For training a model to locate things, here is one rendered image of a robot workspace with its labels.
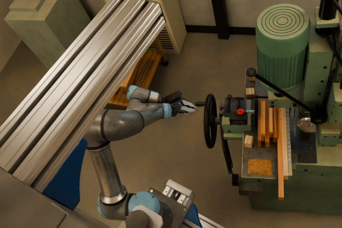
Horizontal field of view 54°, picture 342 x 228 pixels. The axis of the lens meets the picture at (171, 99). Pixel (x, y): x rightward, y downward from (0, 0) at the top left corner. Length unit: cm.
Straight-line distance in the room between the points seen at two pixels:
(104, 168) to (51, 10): 200
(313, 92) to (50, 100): 112
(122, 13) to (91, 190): 234
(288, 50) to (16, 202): 96
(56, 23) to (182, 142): 150
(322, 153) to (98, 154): 101
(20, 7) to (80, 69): 280
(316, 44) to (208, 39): 208
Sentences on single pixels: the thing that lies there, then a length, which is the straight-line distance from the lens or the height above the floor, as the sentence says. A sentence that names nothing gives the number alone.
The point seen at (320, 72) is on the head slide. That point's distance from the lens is 133.
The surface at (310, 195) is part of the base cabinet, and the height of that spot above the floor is 36.
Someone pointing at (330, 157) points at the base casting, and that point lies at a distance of 172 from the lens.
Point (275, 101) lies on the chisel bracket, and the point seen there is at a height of 106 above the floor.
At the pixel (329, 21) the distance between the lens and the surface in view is 119.
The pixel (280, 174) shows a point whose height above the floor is 94.
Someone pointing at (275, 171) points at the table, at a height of 90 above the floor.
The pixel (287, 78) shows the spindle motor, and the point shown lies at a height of 129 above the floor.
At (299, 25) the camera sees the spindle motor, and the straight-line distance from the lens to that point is 120.
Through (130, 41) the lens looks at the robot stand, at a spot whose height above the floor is 203.
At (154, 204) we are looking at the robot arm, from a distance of 144.
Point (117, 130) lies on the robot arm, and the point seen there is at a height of 139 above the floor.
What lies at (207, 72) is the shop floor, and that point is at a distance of 301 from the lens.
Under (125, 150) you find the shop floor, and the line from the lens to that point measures 280.
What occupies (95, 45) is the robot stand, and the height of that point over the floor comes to 203.
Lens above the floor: 236
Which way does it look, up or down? 54 degrees down
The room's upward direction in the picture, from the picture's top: 24 degrees counter-clockwise
